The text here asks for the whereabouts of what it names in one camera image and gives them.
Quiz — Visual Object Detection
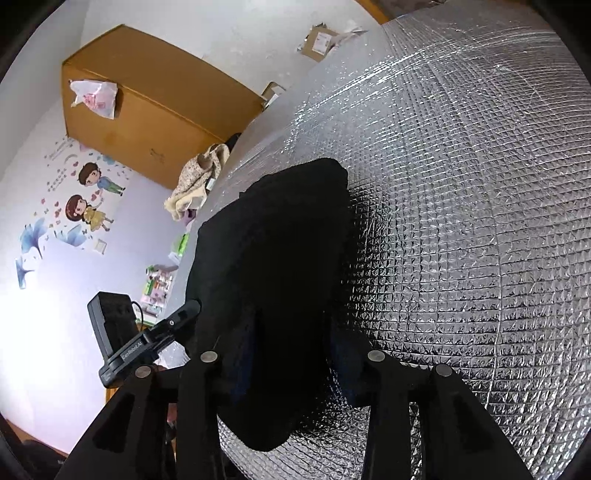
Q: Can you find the wooden headboard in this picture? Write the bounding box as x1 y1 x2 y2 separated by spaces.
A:
0 388 122 459

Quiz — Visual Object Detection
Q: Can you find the open white box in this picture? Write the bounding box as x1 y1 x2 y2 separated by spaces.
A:
262 82 289 110

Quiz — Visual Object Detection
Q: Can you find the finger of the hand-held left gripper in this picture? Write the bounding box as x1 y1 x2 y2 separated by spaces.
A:
156 299 203 339

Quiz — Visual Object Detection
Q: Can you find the cartoon wall sticker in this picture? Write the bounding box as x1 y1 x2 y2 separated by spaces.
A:
16 138 136 290

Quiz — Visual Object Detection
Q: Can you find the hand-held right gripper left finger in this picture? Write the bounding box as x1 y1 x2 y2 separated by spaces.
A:
55 305 257 480

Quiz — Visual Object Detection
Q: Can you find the wooden door frame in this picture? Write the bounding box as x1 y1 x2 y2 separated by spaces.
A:
355 0 389 27

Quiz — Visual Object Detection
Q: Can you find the silver quilted foil mat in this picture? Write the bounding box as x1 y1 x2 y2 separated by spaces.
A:
171 0 591 480

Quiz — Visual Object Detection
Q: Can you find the brown cardboard box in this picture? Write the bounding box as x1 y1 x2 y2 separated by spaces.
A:
300 24 345 64

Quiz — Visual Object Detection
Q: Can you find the green tissue pack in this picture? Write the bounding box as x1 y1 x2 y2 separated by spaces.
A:
168 233 191 260

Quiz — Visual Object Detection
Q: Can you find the white pink plastic bag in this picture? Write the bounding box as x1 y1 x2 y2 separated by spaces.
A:
69 79 121 121

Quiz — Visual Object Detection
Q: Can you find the wooden wardrobe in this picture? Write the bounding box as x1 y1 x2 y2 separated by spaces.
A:
61 24 269 191

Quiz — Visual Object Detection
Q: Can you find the black garment with white print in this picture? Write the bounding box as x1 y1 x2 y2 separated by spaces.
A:
185 158 371 453

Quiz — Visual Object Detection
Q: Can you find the beige floral blanket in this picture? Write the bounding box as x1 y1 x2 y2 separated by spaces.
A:
165 143 232 222

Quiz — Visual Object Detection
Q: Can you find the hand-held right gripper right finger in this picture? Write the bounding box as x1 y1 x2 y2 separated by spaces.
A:
330 318 526 480

